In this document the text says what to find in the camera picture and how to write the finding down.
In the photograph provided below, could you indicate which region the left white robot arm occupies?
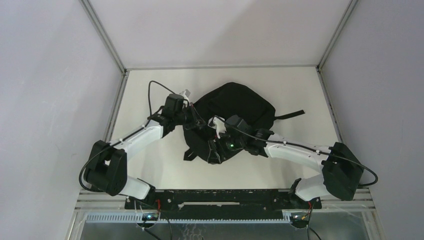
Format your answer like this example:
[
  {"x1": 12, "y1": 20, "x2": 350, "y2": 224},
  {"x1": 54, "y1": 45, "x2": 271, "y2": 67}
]
[{"x1": 79, "y1": 89, "x2": 196, "y2": 209}]

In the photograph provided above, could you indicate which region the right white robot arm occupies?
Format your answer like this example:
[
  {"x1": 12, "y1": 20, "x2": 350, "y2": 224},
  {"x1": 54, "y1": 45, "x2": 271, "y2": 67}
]
[{"x1": 208, "y1": 115, "x2": 365, "y2": 208}]

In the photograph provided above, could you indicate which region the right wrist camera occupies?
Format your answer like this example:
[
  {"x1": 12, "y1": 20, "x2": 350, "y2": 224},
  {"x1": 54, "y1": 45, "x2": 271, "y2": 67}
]
[{"x1": 207, "y1": 115, "x2": 227, "y2": 139}]

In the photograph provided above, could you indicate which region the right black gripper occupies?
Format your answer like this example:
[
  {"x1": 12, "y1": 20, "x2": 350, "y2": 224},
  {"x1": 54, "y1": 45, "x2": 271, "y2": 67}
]
[{"x1": 207, "y1": 128, "x2": 246, "y2": 165}]

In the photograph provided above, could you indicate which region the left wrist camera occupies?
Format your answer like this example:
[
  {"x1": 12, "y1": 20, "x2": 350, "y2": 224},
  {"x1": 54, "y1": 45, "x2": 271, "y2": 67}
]
[{"x1": 179, "y1": 89, "x2": 191, "y2": 102}]

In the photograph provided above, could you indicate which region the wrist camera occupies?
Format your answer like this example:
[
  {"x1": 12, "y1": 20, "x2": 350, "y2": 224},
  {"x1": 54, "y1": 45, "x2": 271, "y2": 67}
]
[
  {"x1": 179, "y1": 89, "x2": 191, "y2": 102},
  {"x1": 207, "y1": 115, "x2": 227, "y2": 139}
]

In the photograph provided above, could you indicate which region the black backpack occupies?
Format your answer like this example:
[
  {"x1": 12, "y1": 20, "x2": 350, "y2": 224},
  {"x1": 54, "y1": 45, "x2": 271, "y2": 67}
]
[{"x1": 183, "y1": 82, "x2": 305, "y2": 165}]

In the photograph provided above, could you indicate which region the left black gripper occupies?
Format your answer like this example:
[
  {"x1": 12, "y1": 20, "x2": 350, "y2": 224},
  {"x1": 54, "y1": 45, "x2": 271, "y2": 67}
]
[{"x1": 173, "y1": 102, "x2": 206, "y2": 130}]

